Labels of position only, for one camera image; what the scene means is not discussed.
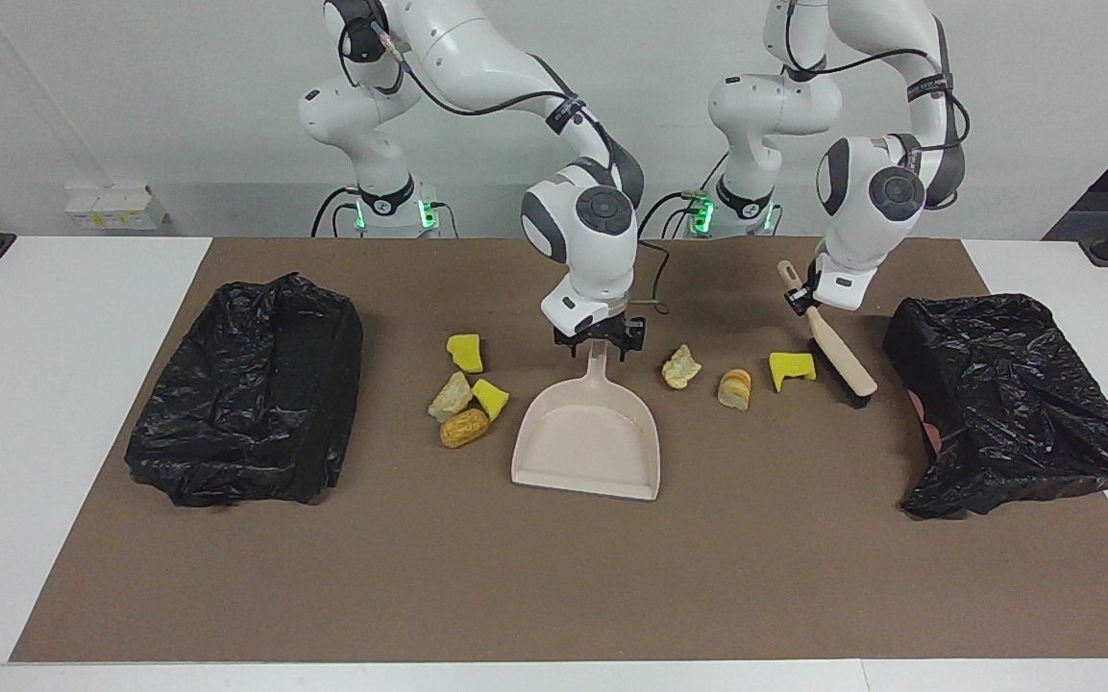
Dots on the left black plastic bag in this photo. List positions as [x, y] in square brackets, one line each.
[227, 404]

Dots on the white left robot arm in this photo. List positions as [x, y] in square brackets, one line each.
[861, 221]

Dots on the pale trash lump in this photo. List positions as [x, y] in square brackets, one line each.
[450, 396]
[679, 368]

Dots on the right black plastic bag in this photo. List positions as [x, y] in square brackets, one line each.
[1005, 404]

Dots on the orange striped bread toy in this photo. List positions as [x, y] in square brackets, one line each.
[734, 389]

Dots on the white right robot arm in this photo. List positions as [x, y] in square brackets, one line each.
[578, 250]

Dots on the brown table mat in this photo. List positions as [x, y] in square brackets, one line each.
[554, 577]

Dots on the yellow sponge piece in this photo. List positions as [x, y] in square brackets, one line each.
[490, 398]
[464, 353]
[789, 367]

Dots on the beige plastic dustpan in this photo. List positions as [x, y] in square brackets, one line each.
[587, 442]

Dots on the black plastic bag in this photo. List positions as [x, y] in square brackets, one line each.
[227, 404]
[1005, 404]

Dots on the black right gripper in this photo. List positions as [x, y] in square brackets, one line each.
[602, 327]

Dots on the white wall socket boxes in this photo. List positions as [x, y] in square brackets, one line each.
[116, 207]

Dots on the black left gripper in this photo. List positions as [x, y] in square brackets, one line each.
[811, 286]

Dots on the beige hand brush black bristles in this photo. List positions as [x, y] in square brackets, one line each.
[842, 356]

